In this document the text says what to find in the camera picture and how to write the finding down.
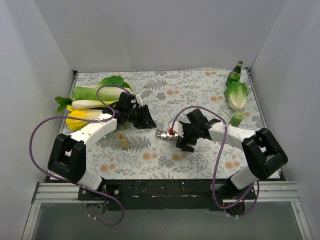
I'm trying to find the clear weekly pill organizer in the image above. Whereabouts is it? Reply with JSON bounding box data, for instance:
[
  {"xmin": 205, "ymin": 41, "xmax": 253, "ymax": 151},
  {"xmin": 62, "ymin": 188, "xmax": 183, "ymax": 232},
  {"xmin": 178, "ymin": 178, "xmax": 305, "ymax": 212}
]
[{"xmin": 155, "ymin": 129, "xmax": 179, "ymax": 142}]

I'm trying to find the clear pill bottle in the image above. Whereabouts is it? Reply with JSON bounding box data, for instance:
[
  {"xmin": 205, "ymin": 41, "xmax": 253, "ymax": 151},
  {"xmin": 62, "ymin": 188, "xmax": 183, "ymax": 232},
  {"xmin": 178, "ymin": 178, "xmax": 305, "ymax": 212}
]
[{"xmin": 118, "ymin": 133, "xmax": 131, "ymax": 150}]

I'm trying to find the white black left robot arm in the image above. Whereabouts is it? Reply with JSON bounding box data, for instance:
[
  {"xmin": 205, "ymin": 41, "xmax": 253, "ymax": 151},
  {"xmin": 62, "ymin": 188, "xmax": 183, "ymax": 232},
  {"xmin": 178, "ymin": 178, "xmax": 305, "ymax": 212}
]
[{"xmin": 47, "ymin": 91, "xmax": 157, "ymax": 200}]

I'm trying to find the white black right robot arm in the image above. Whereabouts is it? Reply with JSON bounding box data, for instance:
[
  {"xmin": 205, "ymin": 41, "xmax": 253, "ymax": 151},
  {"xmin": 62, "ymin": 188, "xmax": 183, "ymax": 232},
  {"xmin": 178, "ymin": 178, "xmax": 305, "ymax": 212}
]
[{"xmin": 169, "ymin": 108, "xmax": 288, "ymax": 199}]

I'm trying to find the toy green napa cabbage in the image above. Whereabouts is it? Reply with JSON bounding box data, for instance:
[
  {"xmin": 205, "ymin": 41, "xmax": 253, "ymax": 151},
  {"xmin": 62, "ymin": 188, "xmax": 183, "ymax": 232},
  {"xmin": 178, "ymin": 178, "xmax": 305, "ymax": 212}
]
[{"xmin": 71, "ymin": 86, "xmax": 132, "ymax": 101}]

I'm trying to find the toy bok choy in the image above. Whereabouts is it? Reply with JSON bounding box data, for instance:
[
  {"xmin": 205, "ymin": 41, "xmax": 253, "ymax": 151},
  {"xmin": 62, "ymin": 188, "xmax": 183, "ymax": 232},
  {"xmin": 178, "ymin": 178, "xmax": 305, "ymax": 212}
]
[{"xmin": 90, "ymin": 76, "xmax": 124, "ymax": 88}]

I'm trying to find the floral table mat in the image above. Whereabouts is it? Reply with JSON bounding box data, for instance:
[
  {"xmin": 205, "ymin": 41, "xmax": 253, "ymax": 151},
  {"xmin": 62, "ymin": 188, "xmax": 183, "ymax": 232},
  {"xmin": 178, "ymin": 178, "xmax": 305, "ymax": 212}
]
[{"xmin": 49, "ymin": 68, "xmax": 281, "ymax": 180}]

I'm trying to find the green plastic tray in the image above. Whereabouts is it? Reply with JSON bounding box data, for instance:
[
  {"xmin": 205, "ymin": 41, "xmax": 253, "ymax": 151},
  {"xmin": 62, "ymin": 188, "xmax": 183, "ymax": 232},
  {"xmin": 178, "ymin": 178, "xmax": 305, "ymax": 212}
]
[{"xmin": 66, "ymin": 81, "xmax": 136, "ymax": 131}]

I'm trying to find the toy lettuce head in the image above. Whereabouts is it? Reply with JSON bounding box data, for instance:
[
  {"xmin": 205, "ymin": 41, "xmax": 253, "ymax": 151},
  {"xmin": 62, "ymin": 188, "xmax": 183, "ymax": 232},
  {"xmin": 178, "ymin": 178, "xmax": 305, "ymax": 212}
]
[{"xmin": 224, "ymin": 81, "xmax": 248, "ymax": 110}]

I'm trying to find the toy yellow napa cabbage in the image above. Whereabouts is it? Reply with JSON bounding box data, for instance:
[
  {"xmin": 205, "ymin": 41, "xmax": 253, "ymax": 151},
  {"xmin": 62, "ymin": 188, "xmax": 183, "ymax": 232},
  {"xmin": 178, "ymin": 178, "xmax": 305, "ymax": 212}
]
[{"xmin": 65, "ymin": 105, "xmax": 103, "ymax": 131}]

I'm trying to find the toy white celery stalk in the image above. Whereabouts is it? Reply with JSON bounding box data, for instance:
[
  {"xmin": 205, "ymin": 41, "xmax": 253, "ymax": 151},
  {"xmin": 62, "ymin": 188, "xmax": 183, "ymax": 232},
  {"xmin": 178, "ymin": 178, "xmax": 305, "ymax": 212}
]
[{"xmin": 55, "ymin": 96, "xmax": 117, "ymax": 114}]

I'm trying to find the green glass bottle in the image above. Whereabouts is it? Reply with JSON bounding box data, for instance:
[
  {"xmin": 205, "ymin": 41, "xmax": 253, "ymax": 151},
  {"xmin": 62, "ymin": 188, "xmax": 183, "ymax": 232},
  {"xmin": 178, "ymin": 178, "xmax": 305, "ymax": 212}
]
[{"xmin": 225, "ymin": 60, "xmax": 243, "ymax": 86}]

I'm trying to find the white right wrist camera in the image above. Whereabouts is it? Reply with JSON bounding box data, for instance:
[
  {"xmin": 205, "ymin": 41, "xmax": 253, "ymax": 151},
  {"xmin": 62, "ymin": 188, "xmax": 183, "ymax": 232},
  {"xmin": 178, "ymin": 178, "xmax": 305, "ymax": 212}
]
[{"xmin": 168, "ymin": 121, "xmax": 184, "ymax": 138}]

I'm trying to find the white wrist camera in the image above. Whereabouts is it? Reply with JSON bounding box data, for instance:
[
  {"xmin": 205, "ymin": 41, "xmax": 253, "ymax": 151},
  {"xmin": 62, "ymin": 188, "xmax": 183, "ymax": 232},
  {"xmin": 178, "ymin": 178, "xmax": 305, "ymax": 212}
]
[
  {"xmin": 168, "ymin": 121, "xmax": 184, "ymax": 138},
  {"xmin": 135, "ymin": 93, "xmax": 144, "ymax": 107}
]

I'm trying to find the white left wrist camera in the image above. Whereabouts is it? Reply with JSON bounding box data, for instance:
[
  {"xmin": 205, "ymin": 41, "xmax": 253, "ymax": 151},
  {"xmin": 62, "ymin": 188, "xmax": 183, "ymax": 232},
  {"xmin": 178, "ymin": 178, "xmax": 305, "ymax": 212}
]
[{"xmin": 135, "ymin": 93, "xmax": 144, "ymax": 107}]

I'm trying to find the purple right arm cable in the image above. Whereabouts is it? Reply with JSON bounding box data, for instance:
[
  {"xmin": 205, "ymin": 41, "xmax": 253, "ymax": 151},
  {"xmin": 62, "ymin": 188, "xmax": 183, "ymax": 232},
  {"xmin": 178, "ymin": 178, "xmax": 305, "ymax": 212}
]
[{"xmin": 169, "ymin": 105, "xmax": 260, "ymax": 219}]

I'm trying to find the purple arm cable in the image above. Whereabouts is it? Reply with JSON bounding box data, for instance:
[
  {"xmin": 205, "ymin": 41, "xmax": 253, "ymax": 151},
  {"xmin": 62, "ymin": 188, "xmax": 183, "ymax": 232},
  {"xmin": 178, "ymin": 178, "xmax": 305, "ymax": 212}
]
[
  {"xmin": 169, "ymin": 105, "xmax": 260, "ymax": 219},
  {"xmin": 28, "ymin": 84, "xmax": 138, "ymax": 227}
]

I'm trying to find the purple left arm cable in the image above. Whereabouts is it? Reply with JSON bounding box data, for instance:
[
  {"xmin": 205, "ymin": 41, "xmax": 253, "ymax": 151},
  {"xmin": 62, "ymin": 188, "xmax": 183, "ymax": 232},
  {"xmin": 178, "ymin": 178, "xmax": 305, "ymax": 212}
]
[{"xmin": 28, "ymin": 84, "xmax": 138, "ymax": 227}]

